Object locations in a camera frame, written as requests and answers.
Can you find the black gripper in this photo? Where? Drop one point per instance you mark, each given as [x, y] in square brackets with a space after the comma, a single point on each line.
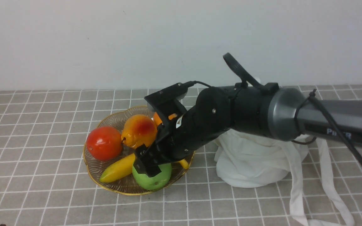
[182, 136]

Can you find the green apple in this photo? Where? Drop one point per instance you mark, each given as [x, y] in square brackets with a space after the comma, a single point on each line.
[155, 182]

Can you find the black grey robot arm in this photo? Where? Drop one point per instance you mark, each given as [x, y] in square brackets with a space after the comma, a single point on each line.
[281, 114]

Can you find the white cloth bag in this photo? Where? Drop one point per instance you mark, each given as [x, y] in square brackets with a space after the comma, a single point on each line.
[249, 161]

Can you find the yellow banana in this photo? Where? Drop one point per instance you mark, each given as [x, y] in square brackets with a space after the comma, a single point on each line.
[118, 170]

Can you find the orange red pear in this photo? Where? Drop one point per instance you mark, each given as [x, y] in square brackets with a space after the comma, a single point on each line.
[139, 130]

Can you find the gold rimmed glass plate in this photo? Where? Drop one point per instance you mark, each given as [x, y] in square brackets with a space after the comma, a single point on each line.
[127, 185]

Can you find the orange mango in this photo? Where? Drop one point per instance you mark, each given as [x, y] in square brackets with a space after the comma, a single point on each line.
[158, 120]

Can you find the red tomato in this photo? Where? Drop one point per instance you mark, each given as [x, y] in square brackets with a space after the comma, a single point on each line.
[104, 143]

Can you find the grey checked tablecloth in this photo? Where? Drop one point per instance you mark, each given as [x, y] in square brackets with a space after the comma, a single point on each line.
[44, 180]

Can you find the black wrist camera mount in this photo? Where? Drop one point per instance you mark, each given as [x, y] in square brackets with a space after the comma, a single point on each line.
[166, 102]

